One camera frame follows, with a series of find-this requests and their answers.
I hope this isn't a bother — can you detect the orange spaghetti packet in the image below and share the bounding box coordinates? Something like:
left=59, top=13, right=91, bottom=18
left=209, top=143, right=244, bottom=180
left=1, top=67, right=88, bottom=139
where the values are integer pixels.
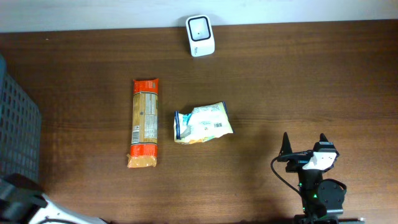
left=127, top=78, right=159, bottom=169

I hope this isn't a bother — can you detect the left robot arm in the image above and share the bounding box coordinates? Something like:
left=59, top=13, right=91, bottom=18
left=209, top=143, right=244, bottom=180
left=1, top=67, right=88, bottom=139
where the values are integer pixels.
left=1, top=173, right=107, bottom=224

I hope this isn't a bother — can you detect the white barcode scanner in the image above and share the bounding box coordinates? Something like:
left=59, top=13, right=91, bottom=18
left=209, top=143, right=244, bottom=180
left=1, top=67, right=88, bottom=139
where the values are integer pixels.
left=185, top=15, right=215, bottom=57

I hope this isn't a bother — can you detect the dark grey mesh basket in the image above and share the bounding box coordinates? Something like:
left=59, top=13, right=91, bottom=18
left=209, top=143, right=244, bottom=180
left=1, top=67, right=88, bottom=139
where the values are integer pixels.
left=1, top=57, right=42, bottom=182

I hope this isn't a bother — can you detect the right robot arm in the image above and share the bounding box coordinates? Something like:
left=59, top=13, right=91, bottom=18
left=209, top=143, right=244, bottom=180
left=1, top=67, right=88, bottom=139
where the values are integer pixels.
left=271, top=133, right=365, bottom=224

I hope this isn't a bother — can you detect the crumpled white yellow snack bag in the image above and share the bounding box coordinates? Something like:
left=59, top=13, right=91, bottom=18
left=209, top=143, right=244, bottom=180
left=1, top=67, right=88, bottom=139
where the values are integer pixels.
left=174, top=101, right=234, bottom=144

